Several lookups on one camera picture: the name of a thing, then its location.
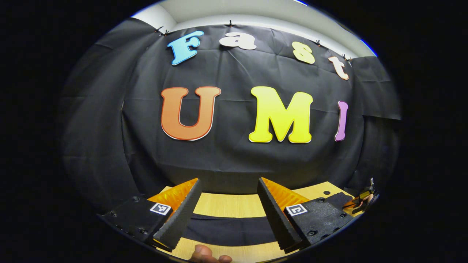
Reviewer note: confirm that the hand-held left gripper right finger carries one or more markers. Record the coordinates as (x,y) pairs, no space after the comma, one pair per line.
(276,219)

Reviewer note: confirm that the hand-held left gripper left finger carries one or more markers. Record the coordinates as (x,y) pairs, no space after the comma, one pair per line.
(182,219)

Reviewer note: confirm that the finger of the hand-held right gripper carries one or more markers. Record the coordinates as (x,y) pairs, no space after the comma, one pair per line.
(360,201)

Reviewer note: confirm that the black jeans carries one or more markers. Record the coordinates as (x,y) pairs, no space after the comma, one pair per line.
(230,230)

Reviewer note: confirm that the black backdrop cloth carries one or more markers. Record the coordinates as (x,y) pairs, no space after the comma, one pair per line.
(234,73)

